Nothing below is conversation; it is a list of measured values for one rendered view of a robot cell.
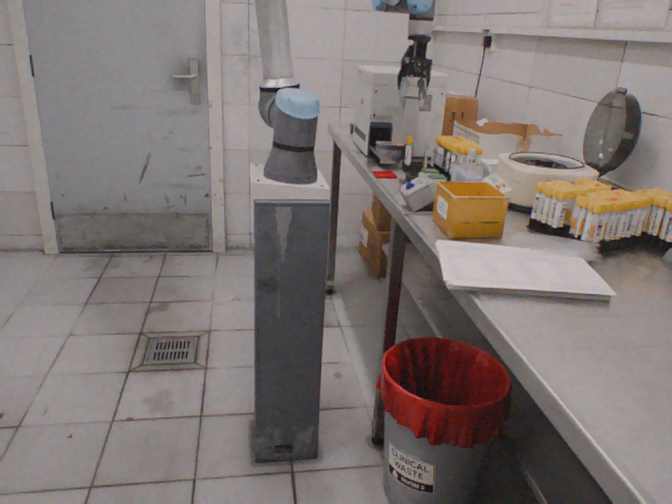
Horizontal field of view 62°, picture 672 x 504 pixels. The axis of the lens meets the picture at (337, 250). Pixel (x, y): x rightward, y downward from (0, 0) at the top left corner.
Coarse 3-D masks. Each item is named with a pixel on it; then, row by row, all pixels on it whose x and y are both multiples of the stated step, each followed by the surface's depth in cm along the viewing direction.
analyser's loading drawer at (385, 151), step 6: (378, 144) 195; (384, 144) 191; (390, 144) 191; (372, 150) 198; (378, 150) 192; (384, 150) 191; (390, 150) 192; (378, 156) 190; (384, 156) 186; (390, 156) 187; (396, 156) 187; (384, 162) 187; (390, 162) 187; (396, 162) 188
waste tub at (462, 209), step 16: (448, 192) 128; (464, 192) 138; (480, 192) 139; (496, 192) 132; (448, 208) 128; (464, 208) 126; (480, 208) 126; (496, 208) 127; (448, 224) 128; (464, 224) 127; (480, 224) 128; (496, 224) 128
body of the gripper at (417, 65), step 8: (416, 40) 165; (424, 40) 165; (416, 48) 166; (424, 48) 168; (416, 56) 168; (424, 56) 168; (408, 64) 168; (416, 64) 169; (424, 64) 168; (408, 72) 169; (416, 72) 169; (424, 72) 168
